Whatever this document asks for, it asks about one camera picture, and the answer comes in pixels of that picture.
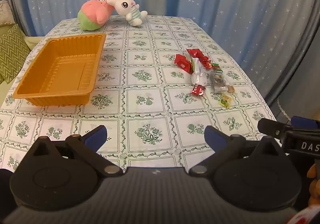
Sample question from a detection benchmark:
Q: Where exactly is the white bunny plush toy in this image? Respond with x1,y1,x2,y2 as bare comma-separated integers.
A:
107,0,148,26

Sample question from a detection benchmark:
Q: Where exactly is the plain red snack packet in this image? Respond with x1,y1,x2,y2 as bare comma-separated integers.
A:
186,48,204,59

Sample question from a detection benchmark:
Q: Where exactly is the beige cushion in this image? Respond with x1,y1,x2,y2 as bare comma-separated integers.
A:
0,0,15,27

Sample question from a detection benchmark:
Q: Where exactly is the person's right hand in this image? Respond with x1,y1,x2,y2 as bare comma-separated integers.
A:
307,164,320,206

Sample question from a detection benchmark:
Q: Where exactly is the blue star-print curtain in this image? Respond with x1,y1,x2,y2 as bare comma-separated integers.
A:
0,0,320,121

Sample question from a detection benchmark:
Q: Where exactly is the red twisted candy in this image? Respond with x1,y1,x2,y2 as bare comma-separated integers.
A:
200,56,220,69

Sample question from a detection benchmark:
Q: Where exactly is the yellow green candy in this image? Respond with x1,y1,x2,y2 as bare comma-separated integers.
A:
218,94,233,109

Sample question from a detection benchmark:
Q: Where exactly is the grey clear snack packet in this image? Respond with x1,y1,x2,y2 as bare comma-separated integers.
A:
209,70,228,93

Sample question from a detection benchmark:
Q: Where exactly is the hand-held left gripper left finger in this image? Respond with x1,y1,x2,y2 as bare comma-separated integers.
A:
25,125,123,177

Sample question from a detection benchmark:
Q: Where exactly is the pink starfish plush toy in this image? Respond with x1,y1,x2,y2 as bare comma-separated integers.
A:
77,0,123,31

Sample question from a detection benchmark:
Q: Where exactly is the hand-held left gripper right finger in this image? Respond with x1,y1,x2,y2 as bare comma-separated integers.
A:
189,126,284,177

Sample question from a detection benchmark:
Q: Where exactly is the white red cloth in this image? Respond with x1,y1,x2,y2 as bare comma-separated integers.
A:
287,208,320,224

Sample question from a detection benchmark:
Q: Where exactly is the green zigzag cushion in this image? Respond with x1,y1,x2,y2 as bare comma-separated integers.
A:
0,24,32,84

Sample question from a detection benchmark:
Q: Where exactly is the small red snack packet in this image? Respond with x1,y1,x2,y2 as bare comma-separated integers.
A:
191,84,205,96

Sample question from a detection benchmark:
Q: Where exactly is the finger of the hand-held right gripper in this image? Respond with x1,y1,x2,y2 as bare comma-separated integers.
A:
291,116,320,129
257,118,284,137

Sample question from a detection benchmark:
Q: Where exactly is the orange plastic tray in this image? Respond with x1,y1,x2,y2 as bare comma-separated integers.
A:
13,33,107,106

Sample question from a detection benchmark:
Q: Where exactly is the red snack packet white label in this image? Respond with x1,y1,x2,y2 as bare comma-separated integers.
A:
174,54,192,74

